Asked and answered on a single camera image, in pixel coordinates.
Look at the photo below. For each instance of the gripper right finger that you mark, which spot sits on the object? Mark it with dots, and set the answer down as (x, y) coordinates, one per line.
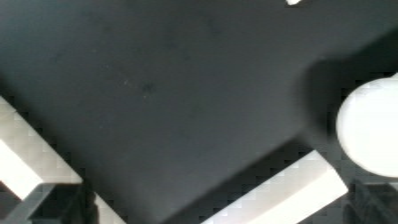
(372, 207)

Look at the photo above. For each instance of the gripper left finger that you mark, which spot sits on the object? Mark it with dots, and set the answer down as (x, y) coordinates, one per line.
(60, 204)

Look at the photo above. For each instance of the white lamp bulb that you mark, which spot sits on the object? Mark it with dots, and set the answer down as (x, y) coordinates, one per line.
(367, 126)

